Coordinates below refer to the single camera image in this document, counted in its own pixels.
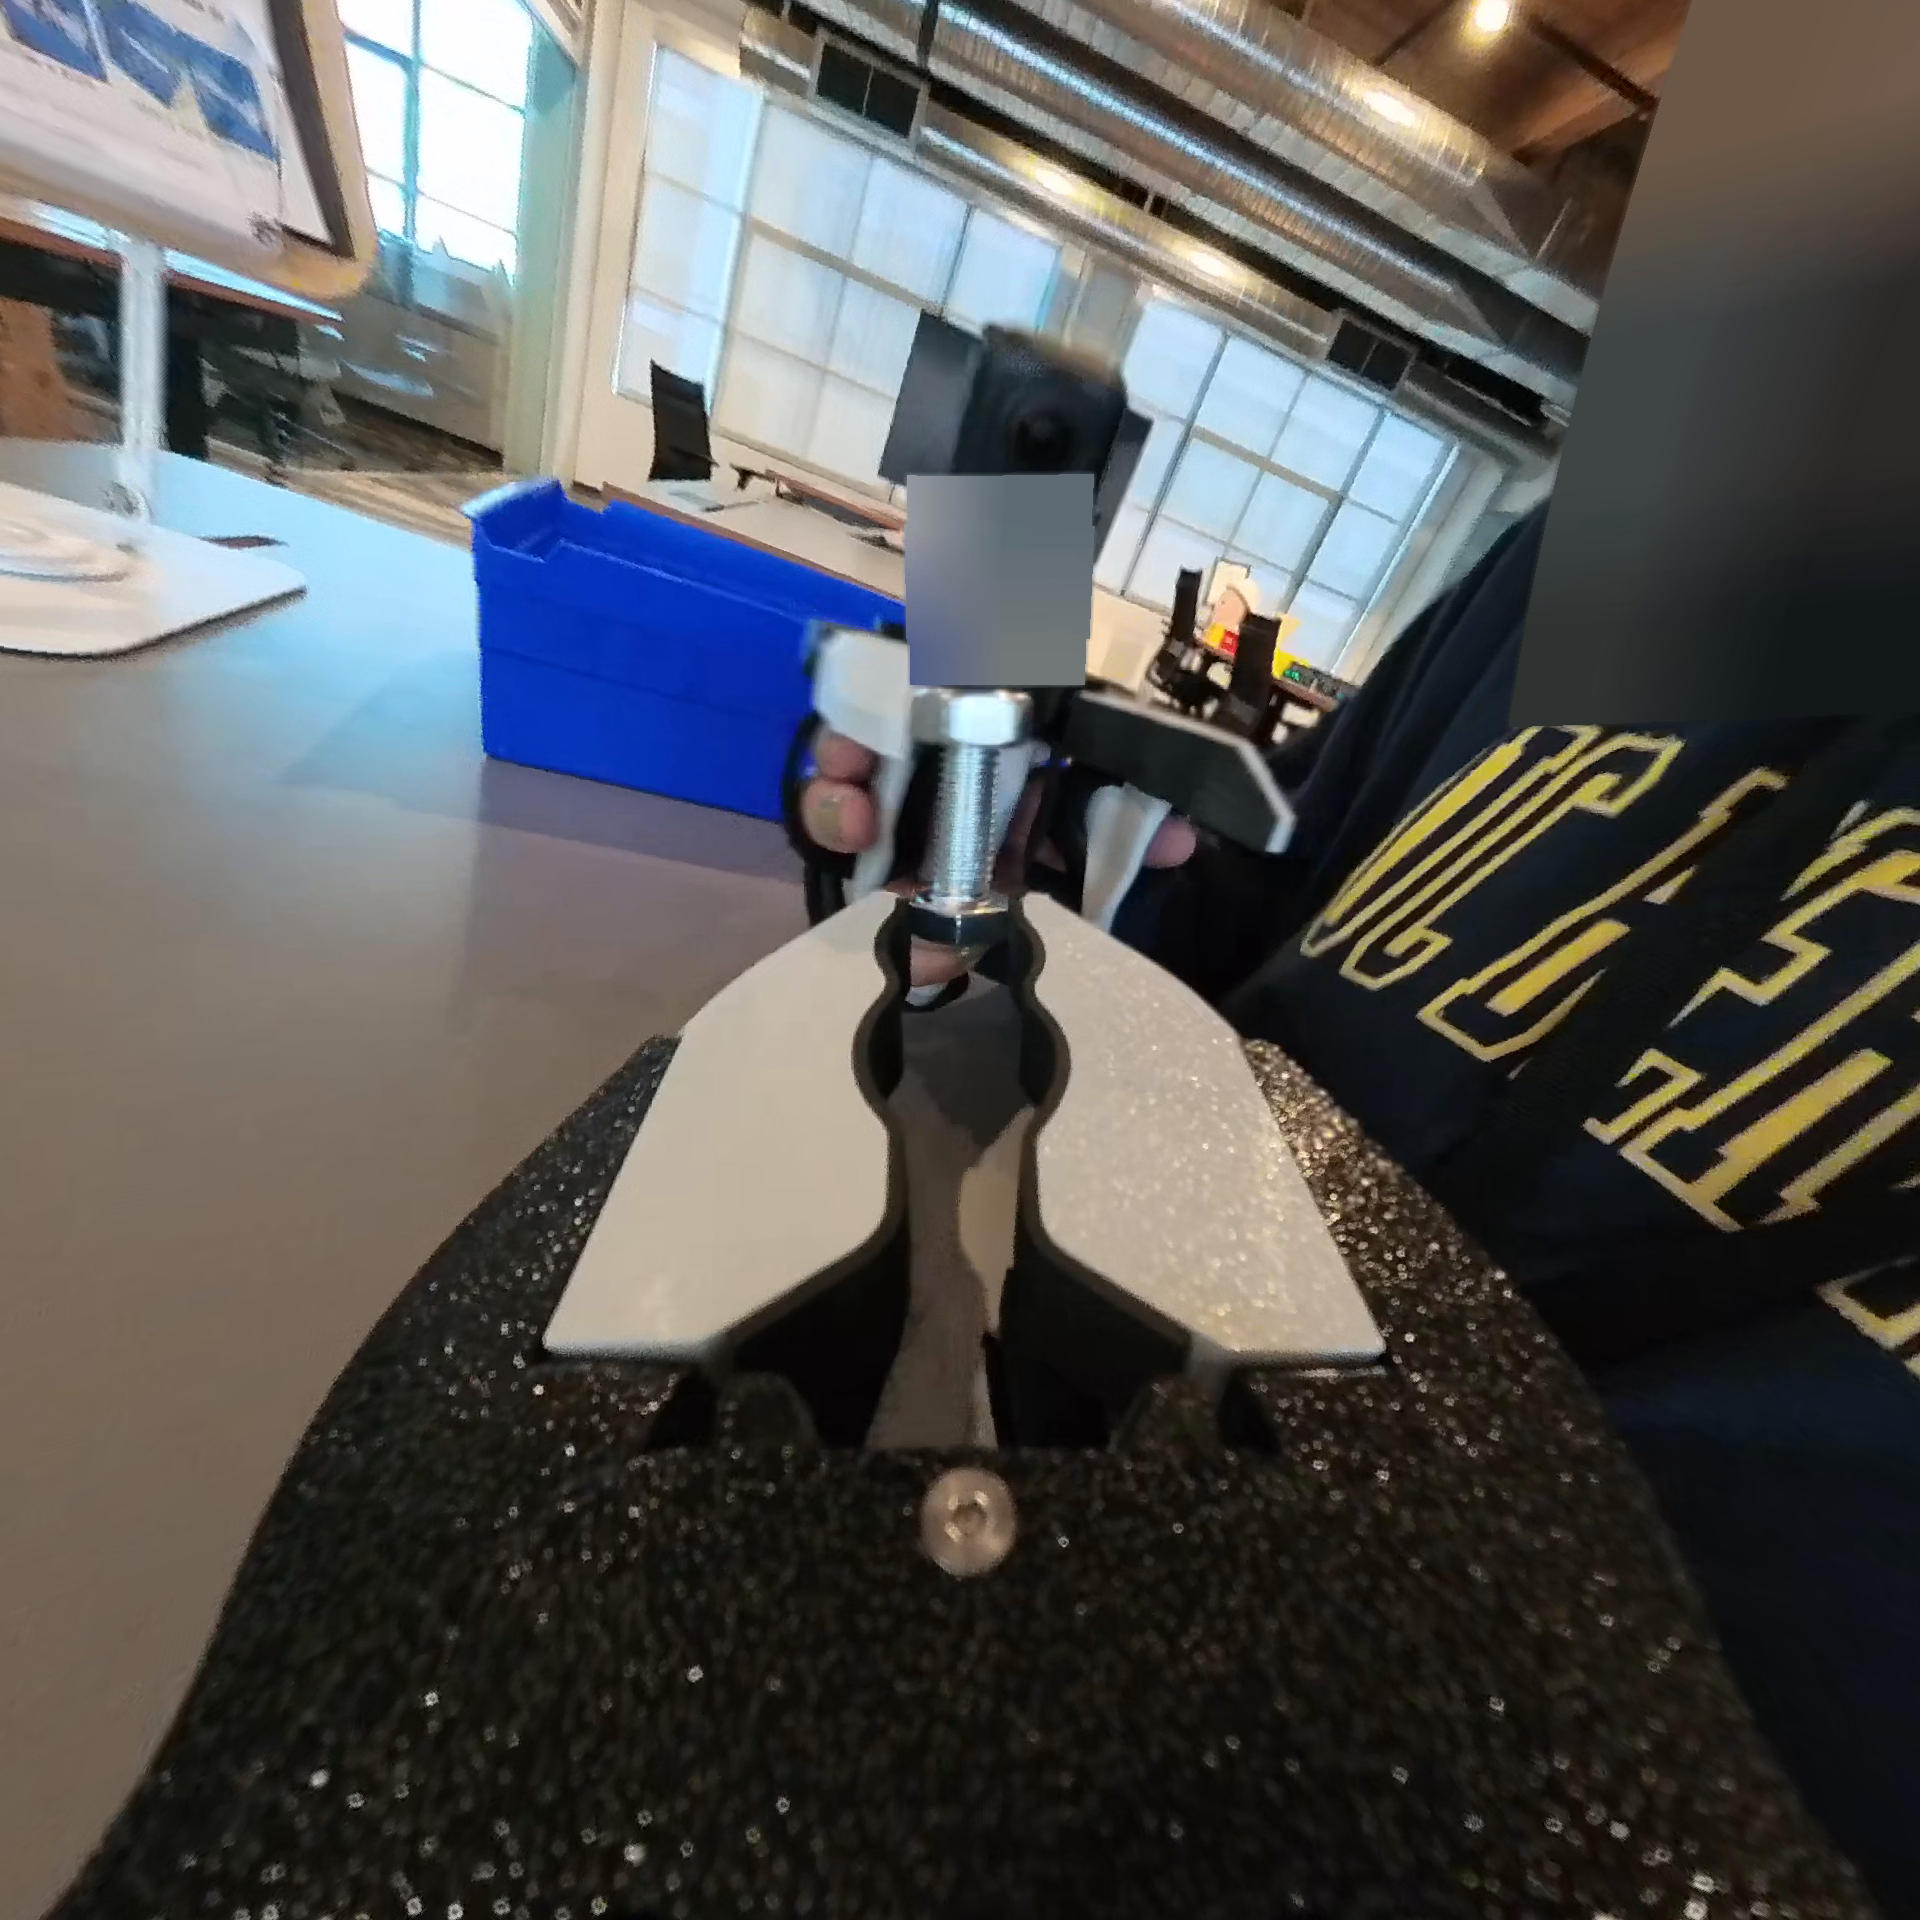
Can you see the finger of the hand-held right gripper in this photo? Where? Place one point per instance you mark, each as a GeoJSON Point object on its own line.
{"type": "Point", "coordinates": [866, 683]}
{"type": "Point", "coordinates": [1200, 781]}

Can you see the blue plastic bin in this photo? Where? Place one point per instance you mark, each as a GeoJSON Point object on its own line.
{"type": "Point", "coordinates": [630, 660]}

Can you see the black office chair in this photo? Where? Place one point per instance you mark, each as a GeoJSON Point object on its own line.
{"type": "Point", "coordinates": [682, 420]}
{"type": "Point", "coordinates": [1200, 645]}

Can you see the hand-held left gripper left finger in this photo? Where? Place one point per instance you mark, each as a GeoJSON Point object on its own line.
{"type": "Point", "coordinates": [751, 1170]}

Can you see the silver bolt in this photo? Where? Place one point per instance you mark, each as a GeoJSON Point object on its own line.
{"type": "Point", "coordinates": [969, 795]}

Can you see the black hex nut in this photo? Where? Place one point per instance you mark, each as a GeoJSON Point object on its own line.
{"type": "Point", "coordinates": [961, 914]}

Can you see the silver ventilation duct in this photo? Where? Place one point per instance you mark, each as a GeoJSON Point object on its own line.
{"type": "Point", "coordinates": [1200, 164]}

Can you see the person's right hand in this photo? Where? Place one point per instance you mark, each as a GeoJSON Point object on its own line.
{"type": "Point", "coordinates": [842, 795]}

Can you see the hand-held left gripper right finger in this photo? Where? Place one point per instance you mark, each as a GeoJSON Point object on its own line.
{"type": "Point", "coordinates": [1184, 1170]}

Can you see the light wooden table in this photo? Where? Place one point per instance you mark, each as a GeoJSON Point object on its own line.
{"type": "Point", "coordinates": [780, 532]}

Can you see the wooden desk black legs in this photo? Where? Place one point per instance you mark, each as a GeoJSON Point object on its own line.
{"type": "Point", "coordinates": [225, 300]}

